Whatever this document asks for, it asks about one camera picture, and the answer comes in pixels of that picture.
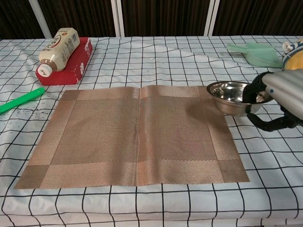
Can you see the white slanted frame post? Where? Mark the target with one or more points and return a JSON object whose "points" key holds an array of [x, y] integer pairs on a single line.
{"points": [[40, 19]]}

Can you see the yellow plush toy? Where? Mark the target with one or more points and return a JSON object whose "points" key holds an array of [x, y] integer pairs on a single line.
{"points": [[294, 61]]}

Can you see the green plastic dustpan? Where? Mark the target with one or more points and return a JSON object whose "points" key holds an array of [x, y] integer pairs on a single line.
{"points": [[260, 56]]}

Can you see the green stick red hand toy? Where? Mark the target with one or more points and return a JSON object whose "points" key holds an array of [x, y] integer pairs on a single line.
{"points": [[21, 99]]}

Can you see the white black checked tablecloth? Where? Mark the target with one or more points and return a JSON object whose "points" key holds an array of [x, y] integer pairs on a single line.
{"points": [[142, 208]]}

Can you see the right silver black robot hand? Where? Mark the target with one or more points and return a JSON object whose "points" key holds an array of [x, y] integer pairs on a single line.
{"points": [[288, 89]]}

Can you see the brown woven placemat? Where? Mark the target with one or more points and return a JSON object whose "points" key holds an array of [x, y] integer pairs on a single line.
{"points": [[132, 139]]}

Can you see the beige sauce bottle white cap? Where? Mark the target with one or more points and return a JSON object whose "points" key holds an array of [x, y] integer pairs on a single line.
{"points": [[61, 49]]}

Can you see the metal bowl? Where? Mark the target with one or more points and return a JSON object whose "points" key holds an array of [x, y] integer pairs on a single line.
{"points": [[227, 97]]}

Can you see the red box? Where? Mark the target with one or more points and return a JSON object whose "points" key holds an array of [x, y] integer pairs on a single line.
{"points": [[71, 73]]}

